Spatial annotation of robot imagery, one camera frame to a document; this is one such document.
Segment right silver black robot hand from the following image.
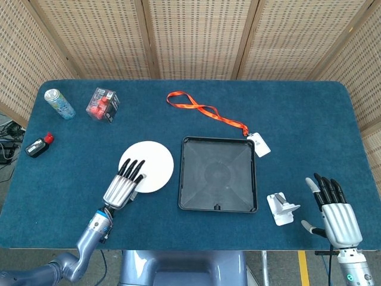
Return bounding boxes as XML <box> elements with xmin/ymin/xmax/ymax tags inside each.
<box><xmin>301</xmin><ymin>172</ymin><xmax>364</xmax><ymax>248</ymax></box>

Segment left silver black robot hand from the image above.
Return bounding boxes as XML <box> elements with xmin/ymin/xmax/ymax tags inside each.
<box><xmin>102</xmin><ymin>158</ymin><xmax>146</xmax><ymax>211</ymax></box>

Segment white round plate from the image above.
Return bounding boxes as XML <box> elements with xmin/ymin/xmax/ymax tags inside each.
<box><xmin>118</xmin><ymin>141</ymin><xmax>174</xmax><ymax>194</ymax></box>

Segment black square plastic tray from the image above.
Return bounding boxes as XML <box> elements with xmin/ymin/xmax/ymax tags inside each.
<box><xmin>178</xmin><ymin>136</ymin><xmax>258</xmax><ymax>214</ymax></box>

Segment white folding phone stand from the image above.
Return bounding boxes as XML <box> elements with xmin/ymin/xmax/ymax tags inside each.
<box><xmin>266</xmin><ymin>192</ymin><xmax>301</xmax><ymax>226</ymax></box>

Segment blue carpet table cover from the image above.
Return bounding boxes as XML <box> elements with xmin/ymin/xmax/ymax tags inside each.
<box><xmin>0</xmin><ymin>79</ymin><xmax>381</xmax><ymax>251</ymax></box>

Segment clear box red black contents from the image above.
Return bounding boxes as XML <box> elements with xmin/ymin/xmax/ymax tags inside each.
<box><xmin>85</xmin><ymin>86</ymin><xmax>121</xmax><ymax>124</ymax></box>

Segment metal table leg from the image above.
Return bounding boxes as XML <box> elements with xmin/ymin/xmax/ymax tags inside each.
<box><xmin>261</xmin><ymin>250</ymin><xmax>269</xmax><ymax>286</ymax></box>

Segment black bottle red cap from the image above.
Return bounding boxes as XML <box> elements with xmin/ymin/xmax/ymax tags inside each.
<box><xmin>24</xmin><ymin>132</ymin><xmax>55</xmax><ymax>158</ymax></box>

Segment grey-blue robot torso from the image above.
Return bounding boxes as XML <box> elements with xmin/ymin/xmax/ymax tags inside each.
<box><xmin>118</xmin><ymin>250</ymin><xmax>248</xmax><ymax>286</ymax></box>

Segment blue printed drink can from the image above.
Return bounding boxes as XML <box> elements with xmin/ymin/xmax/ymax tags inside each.
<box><xmin>43</xmin><ymin>88</ymin><xmax>76</xmax><ymax>120</ymax></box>

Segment white ID badge card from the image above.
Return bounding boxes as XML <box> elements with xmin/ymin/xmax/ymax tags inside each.
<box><xmin>246</xmin><ymin>132</ymin><xmax>271</xmax><ymax>158</ymax></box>

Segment woven rattan folding screen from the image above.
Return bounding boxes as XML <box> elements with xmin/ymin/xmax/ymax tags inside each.
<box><xmin>0</xmin><ymin>0</ymin><xmax>381</xmax><ymax>191</ymax></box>

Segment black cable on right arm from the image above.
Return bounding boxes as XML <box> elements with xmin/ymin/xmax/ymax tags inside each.
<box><xmin>327</xmin><ymin>245</ymin><xmax>333</xmax><ymax>286</ymax></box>

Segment orange lanyard strap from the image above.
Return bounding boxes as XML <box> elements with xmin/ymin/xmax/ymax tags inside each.
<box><xmin>166</xmin><ymin>91</ymin><xmax>249</xmax><ymax>138</ymax></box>

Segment black floor cables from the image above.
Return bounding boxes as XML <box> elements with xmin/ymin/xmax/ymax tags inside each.
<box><xmin>0</xmin><ymin>114</ymin><xmax>27</xmax><ymax>170</ymax></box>

